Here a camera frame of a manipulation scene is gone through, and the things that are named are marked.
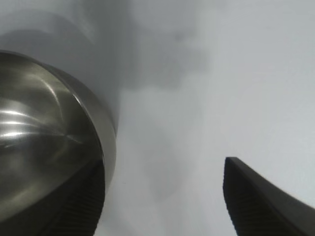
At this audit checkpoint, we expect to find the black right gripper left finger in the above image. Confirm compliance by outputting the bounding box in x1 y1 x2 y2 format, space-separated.
48 161 106 236

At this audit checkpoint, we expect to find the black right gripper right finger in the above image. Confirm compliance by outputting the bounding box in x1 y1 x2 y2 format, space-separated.
222 156 315 236

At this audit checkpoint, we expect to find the stainless steel mixing bowl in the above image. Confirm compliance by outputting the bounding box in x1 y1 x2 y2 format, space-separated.
0 50 117 236

